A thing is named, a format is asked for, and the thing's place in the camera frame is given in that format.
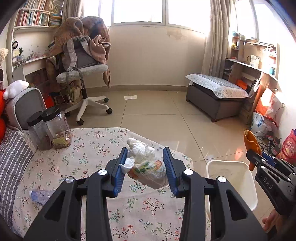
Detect white bookshelf desk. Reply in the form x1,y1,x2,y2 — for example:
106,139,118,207
6,1,64,88

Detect dark-content plastic jar black lid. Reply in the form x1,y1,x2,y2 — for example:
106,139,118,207
27,111,51,151

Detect nut-filled plastic jar black lid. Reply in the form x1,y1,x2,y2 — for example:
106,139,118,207
41,106,72,149

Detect red knot cushion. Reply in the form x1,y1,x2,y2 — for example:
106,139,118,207
0,90,6,143

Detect person's right hand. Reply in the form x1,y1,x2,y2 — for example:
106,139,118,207
262,209,286,232

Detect brown blanket on chair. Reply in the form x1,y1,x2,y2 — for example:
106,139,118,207
46,16,111,93

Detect dark grey ottoman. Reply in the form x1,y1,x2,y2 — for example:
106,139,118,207
185,73,249,121

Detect white trash bin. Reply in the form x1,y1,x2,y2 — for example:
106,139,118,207
206,160,258,211

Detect black cables on floor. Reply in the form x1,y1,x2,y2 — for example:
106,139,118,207
254,131,283,156

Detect red snack bag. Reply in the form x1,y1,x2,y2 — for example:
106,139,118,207
277,130,296,166

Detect grey striped sofa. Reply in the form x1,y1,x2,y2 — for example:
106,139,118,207
1,87,46,232

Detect orange white plastic bag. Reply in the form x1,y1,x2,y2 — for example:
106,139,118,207
255,88,285,127

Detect beige curtain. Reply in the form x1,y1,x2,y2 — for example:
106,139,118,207
201,0,234,78

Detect clear plastic water bottle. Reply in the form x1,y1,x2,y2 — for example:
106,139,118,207
29,189,54,206

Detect plastic bag with tissue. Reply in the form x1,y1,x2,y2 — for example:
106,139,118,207
120,138,168,189

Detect white plush toy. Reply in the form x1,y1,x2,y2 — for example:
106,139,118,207
3,80,29,100

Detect white blue plastic bag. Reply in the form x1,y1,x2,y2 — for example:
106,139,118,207
250,112,273,137

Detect floral tablecloth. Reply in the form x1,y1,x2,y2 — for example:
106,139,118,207
11,126,212,241

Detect wooden shelf unit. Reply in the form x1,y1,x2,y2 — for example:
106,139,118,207
222,36,280,124

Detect grey office chair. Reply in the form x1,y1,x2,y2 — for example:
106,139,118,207
56,62,112,126

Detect white paper on floor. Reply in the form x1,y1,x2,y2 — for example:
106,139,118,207
124,95,137,100

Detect grey backpack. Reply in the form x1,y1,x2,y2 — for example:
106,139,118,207
62,35,99,72

